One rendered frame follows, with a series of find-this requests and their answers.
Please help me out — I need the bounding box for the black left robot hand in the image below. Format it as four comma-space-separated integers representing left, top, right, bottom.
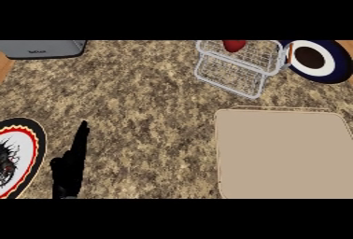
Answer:
48, 119, 91, 200

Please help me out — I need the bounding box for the beige tray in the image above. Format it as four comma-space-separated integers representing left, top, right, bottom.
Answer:
212, 105, 353, 200

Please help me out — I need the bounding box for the red tomato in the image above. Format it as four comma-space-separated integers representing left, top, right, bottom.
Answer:
221, 39, 248, 53

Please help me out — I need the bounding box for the black red and white plate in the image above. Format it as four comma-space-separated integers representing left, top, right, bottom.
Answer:
0, 117, 48, 200

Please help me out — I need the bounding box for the grey flat appliance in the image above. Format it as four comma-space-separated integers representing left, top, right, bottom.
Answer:
0, 39, 88, 60

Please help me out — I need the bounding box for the dark blue and white plate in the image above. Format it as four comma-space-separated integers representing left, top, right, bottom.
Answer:
277, 39, 353, 85

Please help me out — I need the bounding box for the white wire tiered basket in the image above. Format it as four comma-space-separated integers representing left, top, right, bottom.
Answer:
193, 39, 292, 100

